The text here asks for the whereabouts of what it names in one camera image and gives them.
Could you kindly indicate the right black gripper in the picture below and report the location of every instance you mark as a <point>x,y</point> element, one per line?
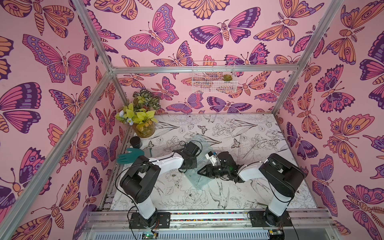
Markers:
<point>212,171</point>

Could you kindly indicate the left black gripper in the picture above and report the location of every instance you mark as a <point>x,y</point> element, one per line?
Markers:
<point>195,163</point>

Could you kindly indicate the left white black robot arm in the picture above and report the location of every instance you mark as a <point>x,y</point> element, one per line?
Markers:
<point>140,178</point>

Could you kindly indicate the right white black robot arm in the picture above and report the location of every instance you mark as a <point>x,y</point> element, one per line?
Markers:
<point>283,177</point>

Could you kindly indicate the small black cup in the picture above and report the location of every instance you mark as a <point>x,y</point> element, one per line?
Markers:
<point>136,142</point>

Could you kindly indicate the yellow-green flower vase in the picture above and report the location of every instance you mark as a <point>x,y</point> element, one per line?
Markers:
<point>142,120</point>

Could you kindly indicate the teal rubber glove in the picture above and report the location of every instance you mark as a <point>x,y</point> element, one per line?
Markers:
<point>130,156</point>

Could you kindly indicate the striped leaf potted plant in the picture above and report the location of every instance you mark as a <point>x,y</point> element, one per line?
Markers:
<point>145,99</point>

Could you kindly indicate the small succulent in basket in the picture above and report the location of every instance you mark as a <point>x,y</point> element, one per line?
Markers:
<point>227,77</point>

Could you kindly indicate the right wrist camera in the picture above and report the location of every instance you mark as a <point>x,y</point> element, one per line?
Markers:
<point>212,157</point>

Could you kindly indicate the white wire wall basket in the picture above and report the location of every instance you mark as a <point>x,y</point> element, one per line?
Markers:
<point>208,79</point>

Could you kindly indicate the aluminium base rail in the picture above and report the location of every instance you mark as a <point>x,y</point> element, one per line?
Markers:
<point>296,224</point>

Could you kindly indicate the aluminium frame bars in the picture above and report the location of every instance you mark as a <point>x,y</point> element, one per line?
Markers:
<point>22,69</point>

